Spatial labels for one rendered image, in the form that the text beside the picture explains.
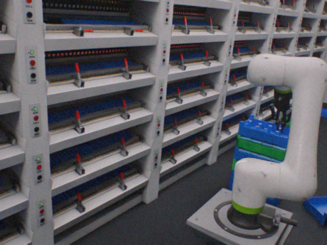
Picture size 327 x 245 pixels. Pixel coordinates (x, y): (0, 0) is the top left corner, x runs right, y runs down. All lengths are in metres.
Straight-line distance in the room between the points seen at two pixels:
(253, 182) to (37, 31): 0.90
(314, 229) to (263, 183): 0.84
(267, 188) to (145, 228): 0.74
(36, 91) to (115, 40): 0.40
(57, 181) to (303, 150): 0.96
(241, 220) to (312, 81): 0.57
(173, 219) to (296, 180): 0.80
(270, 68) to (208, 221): 0.62
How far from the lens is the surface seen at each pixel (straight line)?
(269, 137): 1.88
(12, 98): 1.16
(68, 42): 1.23
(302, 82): 1.25
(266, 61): 1.24
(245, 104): 2.74
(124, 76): 1.48
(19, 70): 1.14
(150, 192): 1.88
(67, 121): 1.38
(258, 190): 1.23
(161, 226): 1.75
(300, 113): 1.24
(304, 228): 1.98
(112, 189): 1.69
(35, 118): 1.20
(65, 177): 1.42
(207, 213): 1.35
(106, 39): 1.34
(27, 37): 1.14
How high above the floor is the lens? 1.07
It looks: 20 degrees down
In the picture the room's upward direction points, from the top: 5 degrees clockwise
